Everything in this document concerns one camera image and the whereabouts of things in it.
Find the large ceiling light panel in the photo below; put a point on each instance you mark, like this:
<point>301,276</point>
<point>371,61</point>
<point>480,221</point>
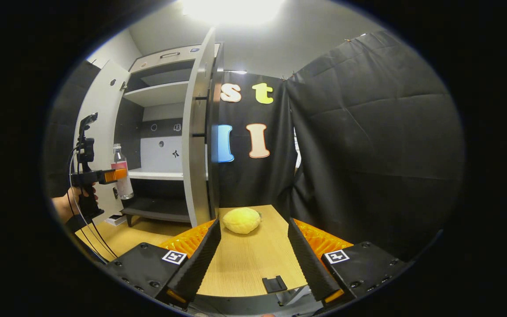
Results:
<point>233,11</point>

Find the narrow ceiling light strip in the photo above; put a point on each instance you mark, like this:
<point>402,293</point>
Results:
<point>236,71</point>

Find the white cabinet drawer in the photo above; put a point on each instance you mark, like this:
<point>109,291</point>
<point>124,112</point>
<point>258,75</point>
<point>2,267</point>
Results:
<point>156,60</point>

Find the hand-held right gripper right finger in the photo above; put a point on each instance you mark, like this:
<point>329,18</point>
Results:
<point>308,259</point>

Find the small black clip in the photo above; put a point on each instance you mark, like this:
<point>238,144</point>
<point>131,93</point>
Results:
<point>274,284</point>

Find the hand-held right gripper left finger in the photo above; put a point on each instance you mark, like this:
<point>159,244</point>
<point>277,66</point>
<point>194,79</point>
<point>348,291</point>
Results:
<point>200,259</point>

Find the yellow round plush toy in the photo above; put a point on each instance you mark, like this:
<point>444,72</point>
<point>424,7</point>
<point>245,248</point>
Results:
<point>241,221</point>

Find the black backdrop cloth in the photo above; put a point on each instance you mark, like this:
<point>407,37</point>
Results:
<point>368,132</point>
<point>62,145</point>

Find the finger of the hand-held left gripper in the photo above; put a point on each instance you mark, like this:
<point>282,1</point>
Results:
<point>115,175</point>

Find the white cabinet door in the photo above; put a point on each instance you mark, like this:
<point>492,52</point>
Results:
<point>192,167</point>
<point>99,101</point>

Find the white and dark cabinet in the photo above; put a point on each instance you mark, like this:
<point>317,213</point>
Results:
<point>156,94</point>

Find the clear bottle with pink label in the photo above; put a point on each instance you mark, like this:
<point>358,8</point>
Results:
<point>124,190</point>

